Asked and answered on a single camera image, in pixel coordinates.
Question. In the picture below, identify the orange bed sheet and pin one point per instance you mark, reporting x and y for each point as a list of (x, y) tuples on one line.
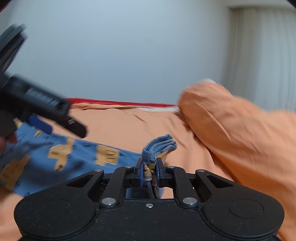
[(120, 125)]

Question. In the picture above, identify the person's left hand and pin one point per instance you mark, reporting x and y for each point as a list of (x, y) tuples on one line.
[(8, 140)]

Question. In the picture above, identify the blue pants with orange print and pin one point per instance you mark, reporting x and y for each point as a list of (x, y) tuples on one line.
[(69, 157)]

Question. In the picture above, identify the pale pleated curtain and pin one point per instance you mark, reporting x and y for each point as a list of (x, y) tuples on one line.
[(261, 58)]

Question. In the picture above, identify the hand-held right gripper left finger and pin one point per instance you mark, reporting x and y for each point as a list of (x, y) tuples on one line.
[(140, 172)]

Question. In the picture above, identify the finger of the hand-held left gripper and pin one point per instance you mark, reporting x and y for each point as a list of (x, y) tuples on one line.
[(77, 128), (40, 124)]

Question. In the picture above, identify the orange pillow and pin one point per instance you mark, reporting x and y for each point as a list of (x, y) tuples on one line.
[(242, 129)]

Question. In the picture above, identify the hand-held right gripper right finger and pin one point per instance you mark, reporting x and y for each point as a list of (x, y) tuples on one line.
[(158, 172)]

